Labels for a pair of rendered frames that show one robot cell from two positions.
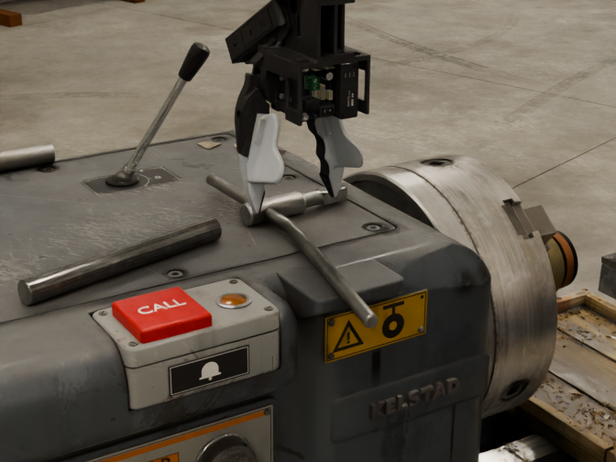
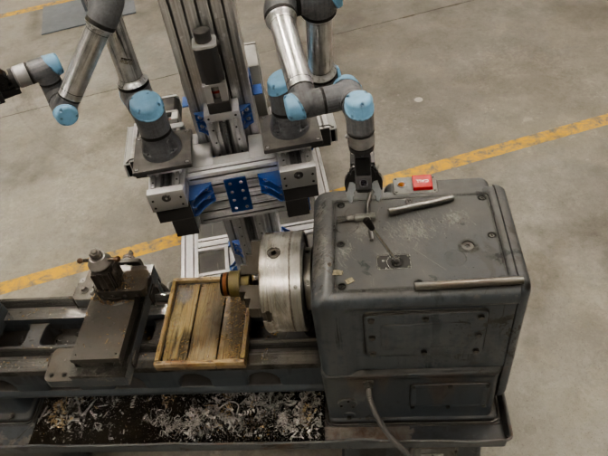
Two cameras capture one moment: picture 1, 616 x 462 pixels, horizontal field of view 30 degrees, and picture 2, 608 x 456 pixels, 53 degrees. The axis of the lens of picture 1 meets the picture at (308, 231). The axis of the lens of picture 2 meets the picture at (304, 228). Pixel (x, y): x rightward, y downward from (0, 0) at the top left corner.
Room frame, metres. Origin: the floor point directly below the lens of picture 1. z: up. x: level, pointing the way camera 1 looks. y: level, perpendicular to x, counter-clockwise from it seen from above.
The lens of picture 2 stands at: (2.11, 0.71, 2.56)
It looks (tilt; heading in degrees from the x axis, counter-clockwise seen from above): 46 degrees down; 220
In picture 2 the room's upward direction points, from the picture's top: 9 degrees counter-clockwise
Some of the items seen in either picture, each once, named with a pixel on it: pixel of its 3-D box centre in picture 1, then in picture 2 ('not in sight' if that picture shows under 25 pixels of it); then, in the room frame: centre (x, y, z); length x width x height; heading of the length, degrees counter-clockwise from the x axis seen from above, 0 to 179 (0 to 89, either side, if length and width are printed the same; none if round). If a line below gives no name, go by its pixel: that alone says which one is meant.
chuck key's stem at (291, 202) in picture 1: (295, 203); (356, 217); (1.04, 0.01, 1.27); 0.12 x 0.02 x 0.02; 125
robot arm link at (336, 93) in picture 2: not in sight; (344, 96); (0.92, -0.08, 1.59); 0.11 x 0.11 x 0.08; 45
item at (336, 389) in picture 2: not in sight; (408, 377); (1.01, 0.18, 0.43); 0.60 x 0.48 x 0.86; 122
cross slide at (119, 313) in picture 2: not in sight; (112, 308); (1.54, -0.68, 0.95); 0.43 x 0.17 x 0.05; 32
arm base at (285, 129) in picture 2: not in sight; (288, 117); (0.65, -0.51, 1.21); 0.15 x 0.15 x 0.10
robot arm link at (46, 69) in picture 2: not in sight; (44, 68); (1.15, -1.13, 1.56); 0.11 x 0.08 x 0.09; 152
